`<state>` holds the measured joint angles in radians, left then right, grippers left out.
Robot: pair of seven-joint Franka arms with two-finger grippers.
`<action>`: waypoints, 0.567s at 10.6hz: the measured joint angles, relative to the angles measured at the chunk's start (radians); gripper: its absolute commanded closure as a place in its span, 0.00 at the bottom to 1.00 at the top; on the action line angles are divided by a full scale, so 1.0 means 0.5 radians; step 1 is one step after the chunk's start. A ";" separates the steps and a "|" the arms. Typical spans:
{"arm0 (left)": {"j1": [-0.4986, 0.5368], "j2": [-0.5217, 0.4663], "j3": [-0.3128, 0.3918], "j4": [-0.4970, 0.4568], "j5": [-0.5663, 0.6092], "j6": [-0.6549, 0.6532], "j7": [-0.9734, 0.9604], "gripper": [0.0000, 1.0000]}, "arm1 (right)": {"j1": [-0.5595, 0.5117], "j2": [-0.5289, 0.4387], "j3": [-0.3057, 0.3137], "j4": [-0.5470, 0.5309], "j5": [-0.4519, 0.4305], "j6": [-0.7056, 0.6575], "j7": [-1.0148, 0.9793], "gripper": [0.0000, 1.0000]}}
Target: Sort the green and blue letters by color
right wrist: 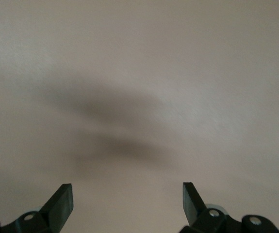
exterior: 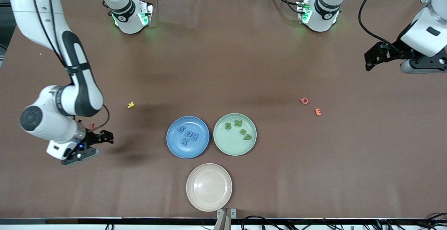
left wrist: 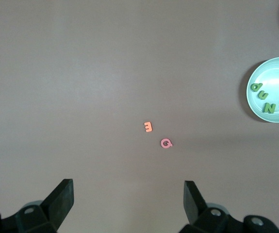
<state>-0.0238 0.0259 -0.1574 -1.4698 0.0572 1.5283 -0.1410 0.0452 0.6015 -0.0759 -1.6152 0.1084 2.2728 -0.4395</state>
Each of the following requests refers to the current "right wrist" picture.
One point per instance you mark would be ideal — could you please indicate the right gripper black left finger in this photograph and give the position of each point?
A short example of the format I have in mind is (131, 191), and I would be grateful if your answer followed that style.
(44, 222)

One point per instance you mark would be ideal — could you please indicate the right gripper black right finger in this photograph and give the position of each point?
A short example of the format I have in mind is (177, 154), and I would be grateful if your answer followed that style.
(209, 223)

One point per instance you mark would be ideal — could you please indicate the brown table cover sheet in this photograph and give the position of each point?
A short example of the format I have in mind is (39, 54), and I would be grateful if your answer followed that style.
(129, 48)

